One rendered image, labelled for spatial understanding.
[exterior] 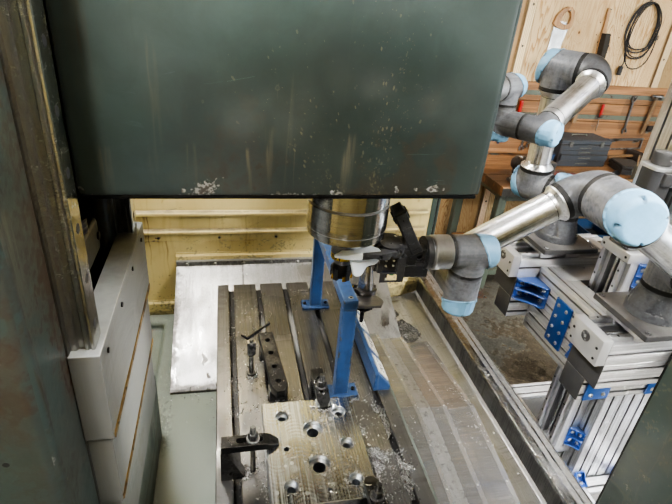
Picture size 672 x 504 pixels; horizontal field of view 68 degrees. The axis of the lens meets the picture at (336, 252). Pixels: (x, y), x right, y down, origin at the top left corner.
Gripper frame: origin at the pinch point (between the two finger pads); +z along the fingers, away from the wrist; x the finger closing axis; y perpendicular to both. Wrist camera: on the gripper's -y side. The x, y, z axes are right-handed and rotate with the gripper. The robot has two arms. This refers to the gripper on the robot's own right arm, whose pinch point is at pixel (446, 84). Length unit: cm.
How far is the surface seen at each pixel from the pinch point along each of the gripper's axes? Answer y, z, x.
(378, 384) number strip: 81, 21, -11
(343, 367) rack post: 73, 32, -6
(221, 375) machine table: 83, 54, 21
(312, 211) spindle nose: 18, 53, -14
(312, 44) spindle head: -12, 61, -20
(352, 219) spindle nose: 17, 50, -21
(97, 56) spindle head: -9, 86, -6
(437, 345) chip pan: 107, -37, 8
